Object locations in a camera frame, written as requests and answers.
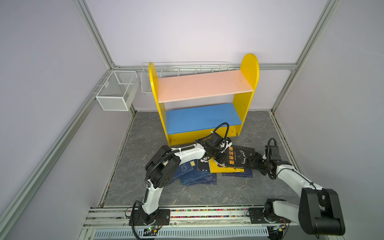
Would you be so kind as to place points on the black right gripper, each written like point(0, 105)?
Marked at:
point(254, 158)

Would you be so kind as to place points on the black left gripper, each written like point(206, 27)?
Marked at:
point(223, 158)

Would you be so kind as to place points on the yellow cartoon cover book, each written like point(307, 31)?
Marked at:
point(215, 168)

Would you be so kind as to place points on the black book with yellow title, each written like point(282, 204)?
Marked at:
point(237, 157)

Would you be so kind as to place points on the dark wolf cover book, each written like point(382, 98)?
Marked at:
point(203, 165)

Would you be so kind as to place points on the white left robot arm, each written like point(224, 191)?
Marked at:
point(162, 167)

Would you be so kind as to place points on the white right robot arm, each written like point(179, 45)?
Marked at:
point(319, 211)

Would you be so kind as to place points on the yellow wooden bookshelf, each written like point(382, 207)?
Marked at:
point(185, 125)

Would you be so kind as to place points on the white mesh basket left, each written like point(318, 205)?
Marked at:
point(118, 91)

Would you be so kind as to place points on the white wire basket rear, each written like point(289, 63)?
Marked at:
point(177, 69)

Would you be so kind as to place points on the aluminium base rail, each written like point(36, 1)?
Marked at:
point(180, 222)

